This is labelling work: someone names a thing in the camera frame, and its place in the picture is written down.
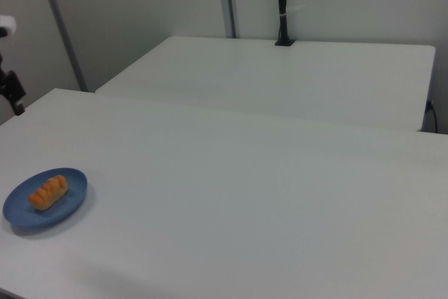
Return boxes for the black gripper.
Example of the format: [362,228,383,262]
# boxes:
[0,69,27,116]

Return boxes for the orange bread roll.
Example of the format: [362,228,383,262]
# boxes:
[27,174,69,212]

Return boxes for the blue round plate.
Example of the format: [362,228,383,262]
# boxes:
[2,167,89,228]

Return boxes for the white zip tie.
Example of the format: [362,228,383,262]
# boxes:
[279,4,307,18]

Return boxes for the slanted grey metal partition post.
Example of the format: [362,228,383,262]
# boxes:
[36,0,89,92]

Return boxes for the black camera stand pole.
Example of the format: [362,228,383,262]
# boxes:
[274,0,295,48]

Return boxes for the black cable at table side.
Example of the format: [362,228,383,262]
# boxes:
[427,99,439,134]

